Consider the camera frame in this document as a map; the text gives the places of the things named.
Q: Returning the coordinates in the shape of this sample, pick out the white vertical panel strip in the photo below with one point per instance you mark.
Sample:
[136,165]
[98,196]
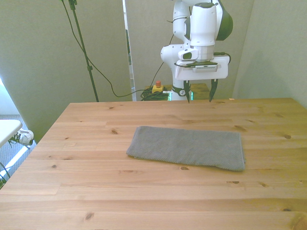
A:
[130,60]

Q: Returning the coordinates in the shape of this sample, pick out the white side table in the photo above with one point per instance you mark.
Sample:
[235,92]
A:
[8,130]

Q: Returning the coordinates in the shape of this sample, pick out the yellow emergency stop button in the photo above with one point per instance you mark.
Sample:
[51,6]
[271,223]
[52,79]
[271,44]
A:
[157,88]

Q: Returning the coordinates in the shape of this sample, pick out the white sneaker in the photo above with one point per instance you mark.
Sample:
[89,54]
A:
[25,136]

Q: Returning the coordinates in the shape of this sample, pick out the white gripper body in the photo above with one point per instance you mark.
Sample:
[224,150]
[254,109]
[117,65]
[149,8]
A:
[204,75]

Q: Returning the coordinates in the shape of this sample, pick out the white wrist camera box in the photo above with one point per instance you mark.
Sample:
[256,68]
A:
[205,68]

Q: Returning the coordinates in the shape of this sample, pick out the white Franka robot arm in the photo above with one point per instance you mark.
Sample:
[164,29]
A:
[204,24]

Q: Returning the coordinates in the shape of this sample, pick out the black tripod stand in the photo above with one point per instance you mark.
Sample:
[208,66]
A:
[81,43]

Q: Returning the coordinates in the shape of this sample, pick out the grey towel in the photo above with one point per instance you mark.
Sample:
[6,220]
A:
[187,148]

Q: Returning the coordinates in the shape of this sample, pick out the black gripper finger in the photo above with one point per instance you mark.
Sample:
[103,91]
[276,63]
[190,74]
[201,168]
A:
[213,90]
[187,91]

